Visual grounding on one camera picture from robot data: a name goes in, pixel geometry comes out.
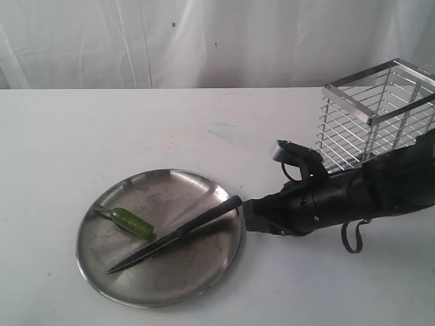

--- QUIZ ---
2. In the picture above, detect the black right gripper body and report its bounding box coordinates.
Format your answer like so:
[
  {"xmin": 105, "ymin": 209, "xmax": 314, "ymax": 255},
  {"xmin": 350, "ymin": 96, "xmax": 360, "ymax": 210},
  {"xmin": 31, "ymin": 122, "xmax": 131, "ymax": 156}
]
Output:
[{"xmin": 243, "ymin": 181, "xmax": 340, "ymax": 236}]

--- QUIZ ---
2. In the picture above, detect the black knife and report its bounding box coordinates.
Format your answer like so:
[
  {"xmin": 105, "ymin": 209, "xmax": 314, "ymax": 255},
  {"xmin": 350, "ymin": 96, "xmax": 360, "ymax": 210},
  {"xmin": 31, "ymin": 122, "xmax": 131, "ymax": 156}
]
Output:
[{"xmin": 106, "ymin": 196, "xmax": 243, "ymax": 274}]

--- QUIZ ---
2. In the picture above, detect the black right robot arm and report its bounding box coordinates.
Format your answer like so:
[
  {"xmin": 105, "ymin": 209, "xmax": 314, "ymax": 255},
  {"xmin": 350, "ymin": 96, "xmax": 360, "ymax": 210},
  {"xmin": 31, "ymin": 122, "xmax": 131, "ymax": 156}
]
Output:
[{"xmin": 243, "ymin": 130, "xmax": 434, "ymax": 236}]

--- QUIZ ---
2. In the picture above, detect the green cucumber piece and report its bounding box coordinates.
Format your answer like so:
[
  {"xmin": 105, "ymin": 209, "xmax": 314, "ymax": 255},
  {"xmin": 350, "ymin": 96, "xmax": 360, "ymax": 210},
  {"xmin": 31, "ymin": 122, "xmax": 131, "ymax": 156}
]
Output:
[{"xmin": 93, "ymin": 207, "xmax": 154, "ymax": 240}]

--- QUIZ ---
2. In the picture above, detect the round stainless steel plate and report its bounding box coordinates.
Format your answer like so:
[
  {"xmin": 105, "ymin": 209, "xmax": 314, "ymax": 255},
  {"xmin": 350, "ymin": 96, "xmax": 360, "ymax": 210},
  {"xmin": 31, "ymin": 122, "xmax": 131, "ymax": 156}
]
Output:
[{"xmin": 76, "ymin": 169, "xmax": 245, "ymax": 307}]

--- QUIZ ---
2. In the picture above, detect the white backdrop curtain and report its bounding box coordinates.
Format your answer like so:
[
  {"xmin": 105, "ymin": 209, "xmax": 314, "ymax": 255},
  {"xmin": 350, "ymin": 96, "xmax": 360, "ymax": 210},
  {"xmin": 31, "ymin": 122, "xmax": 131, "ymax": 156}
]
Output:
[{"xmin": 1, "ymin": 1, "xmax": 434, "ymax": 89}]

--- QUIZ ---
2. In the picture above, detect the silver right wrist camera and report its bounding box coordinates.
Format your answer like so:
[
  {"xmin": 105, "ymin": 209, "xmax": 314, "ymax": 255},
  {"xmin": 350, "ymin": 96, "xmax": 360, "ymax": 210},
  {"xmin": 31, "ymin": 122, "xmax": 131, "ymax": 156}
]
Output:
[{"xmin": 272, "ymin": 140, "xmax": 328, "ymax": 183}]

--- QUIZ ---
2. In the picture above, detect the chrome wire utensil holder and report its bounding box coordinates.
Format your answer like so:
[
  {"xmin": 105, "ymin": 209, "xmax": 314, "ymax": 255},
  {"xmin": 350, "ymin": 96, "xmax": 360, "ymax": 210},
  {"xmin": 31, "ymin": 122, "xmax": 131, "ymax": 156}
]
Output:
[{"xmin": 315, "ymin": 58, "xmax": 434, "ymax": 173}]

